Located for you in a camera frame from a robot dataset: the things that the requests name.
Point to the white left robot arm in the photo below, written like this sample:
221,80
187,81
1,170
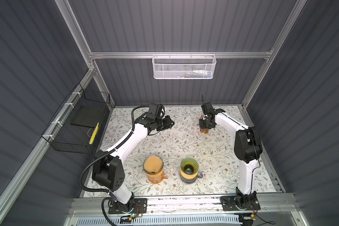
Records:
108,170

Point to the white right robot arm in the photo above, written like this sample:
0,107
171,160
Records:
247,148

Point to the grey glass dripper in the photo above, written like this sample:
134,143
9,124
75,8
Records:
144,169

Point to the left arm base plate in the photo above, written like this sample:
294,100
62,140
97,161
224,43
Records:
137,205

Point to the yellow green striped stick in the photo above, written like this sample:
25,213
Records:
93,136

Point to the grey glass carafe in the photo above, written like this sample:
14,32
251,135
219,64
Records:
200,175

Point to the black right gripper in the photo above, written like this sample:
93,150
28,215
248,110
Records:
201,125

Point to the markers in white basket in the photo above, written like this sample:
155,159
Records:
196,74

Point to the black flat box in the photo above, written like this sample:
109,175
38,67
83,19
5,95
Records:
87,117

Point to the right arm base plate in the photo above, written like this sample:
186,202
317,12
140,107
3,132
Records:
237,203

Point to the black wire basket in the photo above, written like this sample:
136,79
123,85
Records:
64,137

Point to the orange coffee filter holder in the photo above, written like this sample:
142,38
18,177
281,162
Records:
205,124

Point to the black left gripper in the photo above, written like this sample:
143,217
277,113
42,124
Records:
167,124

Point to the white wire mesh basket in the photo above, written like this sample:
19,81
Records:
167,67

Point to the green glass dripper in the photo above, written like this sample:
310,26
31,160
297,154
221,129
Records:
189,166

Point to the orange glass carafe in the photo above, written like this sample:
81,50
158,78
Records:
157,178

